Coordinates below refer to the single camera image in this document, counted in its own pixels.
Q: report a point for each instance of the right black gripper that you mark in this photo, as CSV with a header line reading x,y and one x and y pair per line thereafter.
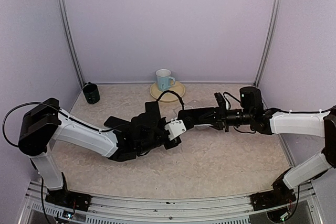
x,y
222,120

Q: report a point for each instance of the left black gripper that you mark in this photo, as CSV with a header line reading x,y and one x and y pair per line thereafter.
x,y
177,140

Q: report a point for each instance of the black smartphone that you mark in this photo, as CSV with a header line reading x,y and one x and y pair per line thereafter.
x,y
198,116

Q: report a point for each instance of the lilac phone case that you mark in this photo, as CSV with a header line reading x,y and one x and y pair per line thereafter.
x,y
203,126

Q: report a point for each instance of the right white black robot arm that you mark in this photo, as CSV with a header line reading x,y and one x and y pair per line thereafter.
x,y
274,121

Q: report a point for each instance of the dark phone with teal edge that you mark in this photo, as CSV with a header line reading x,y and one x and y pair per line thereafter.
x,y
113,122

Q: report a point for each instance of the cream round plate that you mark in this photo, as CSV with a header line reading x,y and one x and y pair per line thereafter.
x,y
178,88

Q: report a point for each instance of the light blue ceramic mug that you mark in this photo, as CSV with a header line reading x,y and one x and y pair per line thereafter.
x,y
164,79

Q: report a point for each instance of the dark green mug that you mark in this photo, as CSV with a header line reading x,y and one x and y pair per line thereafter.
x,y
91,93

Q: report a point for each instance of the clear case with white ring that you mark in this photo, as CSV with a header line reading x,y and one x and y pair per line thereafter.
x,y
191,104

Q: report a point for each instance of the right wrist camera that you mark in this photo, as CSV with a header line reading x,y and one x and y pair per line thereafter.
x,y
221,101

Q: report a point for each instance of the aluminium front rail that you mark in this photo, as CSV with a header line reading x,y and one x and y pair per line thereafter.
x,y
115,209

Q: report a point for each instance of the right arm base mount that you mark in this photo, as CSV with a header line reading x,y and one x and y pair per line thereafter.
x,y
279,195

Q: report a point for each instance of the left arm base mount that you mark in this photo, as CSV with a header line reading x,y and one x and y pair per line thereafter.
x,y
69,199

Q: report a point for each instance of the right aluminium corner post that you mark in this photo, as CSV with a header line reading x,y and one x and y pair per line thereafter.
x,y
267,45

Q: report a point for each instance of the aluminium corner post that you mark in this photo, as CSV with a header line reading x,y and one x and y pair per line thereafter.
x,y
267,45
70,42

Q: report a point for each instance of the left aluminium corner post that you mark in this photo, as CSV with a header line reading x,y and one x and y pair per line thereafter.
x,y
70,42

